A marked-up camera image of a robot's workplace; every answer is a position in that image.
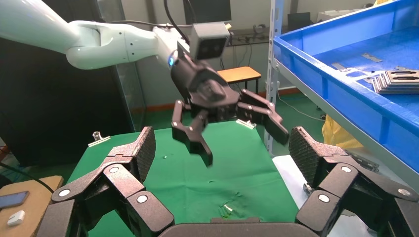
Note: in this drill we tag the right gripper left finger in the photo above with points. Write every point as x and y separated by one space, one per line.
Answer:
124 183

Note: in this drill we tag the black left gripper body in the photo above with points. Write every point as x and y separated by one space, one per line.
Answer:
209 91

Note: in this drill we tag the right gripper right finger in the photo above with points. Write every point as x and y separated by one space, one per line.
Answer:
343 183

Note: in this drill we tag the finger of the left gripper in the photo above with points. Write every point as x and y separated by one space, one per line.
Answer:
191 134
265 114

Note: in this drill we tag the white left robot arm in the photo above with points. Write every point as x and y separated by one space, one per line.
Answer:
98 45

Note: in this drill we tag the blue plastic tray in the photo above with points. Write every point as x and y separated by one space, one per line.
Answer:
360 98

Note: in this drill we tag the white box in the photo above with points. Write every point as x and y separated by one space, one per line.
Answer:
334 14

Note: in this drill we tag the small wooden table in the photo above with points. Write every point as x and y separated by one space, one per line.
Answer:
239 74

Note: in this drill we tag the yellow plastic bag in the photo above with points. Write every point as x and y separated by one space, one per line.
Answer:
337 134

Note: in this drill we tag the white paper sheet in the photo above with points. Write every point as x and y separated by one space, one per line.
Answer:
288 176

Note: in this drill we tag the grey metal shelf beam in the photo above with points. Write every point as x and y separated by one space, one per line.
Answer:
327 108

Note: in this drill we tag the black computer monitor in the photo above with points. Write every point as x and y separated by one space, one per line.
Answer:
206 9

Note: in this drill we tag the small white paper scrap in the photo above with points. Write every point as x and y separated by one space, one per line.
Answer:
228 207

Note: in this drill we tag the grey tape strip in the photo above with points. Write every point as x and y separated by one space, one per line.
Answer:
371 58
401 68
340 67

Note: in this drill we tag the wooden board stool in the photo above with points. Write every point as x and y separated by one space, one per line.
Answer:
36 196

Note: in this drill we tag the small black monitor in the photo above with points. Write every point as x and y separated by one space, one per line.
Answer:
299 21

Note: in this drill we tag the stack of grey metal plates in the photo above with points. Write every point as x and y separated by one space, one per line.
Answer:
375 85

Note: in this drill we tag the silver I/O shield plate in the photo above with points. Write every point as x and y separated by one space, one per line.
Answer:
381 81
391 80
378 83

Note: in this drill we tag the blue smartphone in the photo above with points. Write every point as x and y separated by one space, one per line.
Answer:
13 199

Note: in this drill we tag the white charger adapter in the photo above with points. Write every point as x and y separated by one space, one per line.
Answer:
15 218

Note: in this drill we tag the long perforated metal rail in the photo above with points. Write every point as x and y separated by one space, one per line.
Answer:
363 160

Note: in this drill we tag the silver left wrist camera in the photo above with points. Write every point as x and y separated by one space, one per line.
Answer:
209 42

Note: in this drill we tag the perforated grey shelf post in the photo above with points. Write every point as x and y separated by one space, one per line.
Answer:
273 19

